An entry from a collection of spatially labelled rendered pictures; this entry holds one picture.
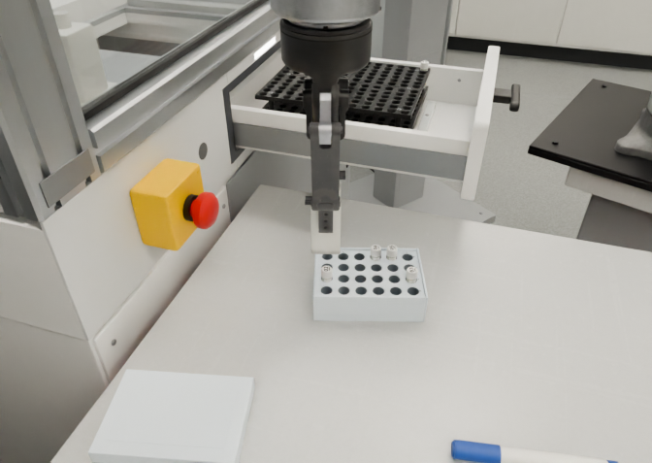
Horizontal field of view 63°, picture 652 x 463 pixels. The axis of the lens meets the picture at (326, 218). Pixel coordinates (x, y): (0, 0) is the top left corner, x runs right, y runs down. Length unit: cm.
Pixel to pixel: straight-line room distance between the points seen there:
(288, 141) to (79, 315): 35
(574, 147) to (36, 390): 86
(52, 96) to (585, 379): 55
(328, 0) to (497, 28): 332
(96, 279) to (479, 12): 333
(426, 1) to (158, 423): 146
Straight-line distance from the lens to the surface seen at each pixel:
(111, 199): 55
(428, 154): 69
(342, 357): 57
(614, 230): 104
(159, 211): 56
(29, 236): 51
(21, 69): 46
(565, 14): 369
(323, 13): 41
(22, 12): 46
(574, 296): 69
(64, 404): 73
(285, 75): 84
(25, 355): 68
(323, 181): 46
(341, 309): 59
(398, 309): 59
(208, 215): 57
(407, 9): 171
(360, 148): 71
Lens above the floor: 120
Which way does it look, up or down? 36 degrees down
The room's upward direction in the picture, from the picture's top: straight up
